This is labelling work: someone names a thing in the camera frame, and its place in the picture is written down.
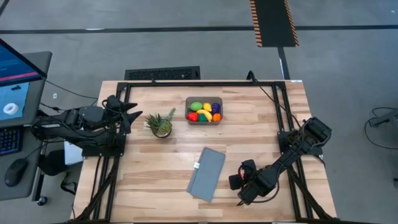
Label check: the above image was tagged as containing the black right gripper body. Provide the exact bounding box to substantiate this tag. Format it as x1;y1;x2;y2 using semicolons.
238;169;278;207

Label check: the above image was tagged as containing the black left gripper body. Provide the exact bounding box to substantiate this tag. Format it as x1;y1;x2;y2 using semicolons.
105;95;131;134

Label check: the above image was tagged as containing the yellow toy banana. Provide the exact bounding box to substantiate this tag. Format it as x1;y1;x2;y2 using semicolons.
196;109;213;122

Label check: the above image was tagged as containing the clear grey tupperware container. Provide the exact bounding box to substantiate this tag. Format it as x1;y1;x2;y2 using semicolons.
185;96;224;126

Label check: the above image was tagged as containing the folded grey cloth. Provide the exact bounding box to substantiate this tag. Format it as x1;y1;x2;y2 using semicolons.
186;147;226;203

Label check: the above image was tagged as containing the potted succulent plant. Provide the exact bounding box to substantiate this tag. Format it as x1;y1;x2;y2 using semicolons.
144;107;177;139

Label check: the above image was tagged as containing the white box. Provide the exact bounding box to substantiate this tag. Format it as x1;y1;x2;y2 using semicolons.
63;139;85;166

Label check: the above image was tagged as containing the black round stool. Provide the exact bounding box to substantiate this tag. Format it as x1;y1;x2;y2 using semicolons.
39;149;68;177

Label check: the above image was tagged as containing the grey tilted display panel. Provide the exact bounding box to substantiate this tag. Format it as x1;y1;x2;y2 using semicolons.
0;51;53;129

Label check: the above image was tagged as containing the grey side desk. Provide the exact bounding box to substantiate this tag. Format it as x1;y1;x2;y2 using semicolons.
0;124;48;202

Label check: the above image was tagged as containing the black computer keyboard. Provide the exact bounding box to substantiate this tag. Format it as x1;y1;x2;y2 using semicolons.
0;126;23;156

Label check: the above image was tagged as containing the black framed computer monitor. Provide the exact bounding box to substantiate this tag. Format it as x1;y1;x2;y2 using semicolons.
0;37;48;87

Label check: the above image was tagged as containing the black computer mouse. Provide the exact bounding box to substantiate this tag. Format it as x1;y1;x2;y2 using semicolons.
3;157;28;189

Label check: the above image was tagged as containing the black stand foot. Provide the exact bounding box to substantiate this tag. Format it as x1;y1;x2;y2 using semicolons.
369;108;398;128

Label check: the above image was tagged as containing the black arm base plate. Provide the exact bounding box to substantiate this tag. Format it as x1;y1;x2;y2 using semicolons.
81;132;127;158
277;130;324;157

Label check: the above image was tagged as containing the thin black monitor cable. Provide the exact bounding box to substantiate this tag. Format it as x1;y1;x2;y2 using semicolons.
43;78;100;101

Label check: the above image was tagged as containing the black aluminium table frame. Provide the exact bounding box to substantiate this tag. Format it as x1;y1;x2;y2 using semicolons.
71;79;338;224

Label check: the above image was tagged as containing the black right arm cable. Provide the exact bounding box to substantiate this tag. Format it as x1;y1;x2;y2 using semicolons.
247;70;304;129

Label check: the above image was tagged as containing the black floor cable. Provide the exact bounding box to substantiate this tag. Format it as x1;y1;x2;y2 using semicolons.
364;106;398;150

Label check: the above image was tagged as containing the black orange-striped cable ramp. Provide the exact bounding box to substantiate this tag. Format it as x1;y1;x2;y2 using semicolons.
249;0;300;48

